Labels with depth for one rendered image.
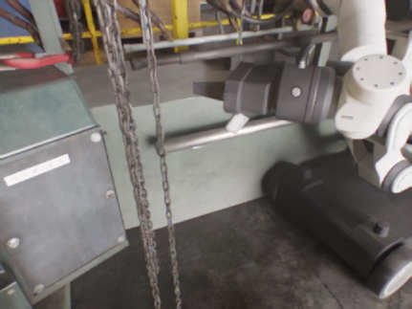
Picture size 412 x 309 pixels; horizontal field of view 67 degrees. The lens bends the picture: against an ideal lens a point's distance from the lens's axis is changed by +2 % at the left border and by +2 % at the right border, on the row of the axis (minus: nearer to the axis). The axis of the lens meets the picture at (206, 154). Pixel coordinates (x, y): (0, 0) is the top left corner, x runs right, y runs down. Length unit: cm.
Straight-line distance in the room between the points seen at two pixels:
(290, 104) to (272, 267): 91
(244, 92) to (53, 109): 32
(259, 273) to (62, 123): 94
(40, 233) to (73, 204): 7
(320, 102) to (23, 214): 51
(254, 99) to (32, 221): 43
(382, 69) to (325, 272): 98
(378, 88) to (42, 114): 50
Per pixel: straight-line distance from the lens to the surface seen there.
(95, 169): 61
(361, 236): 122
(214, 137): 108
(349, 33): 57
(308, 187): 135
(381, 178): 134
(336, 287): 131
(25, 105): 58
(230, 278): 124
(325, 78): 47
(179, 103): 108
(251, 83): 47
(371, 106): 47
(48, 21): 101
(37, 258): 68
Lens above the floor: 104
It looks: 35 degrees down
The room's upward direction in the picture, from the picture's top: 1 degrees counter-clockwise
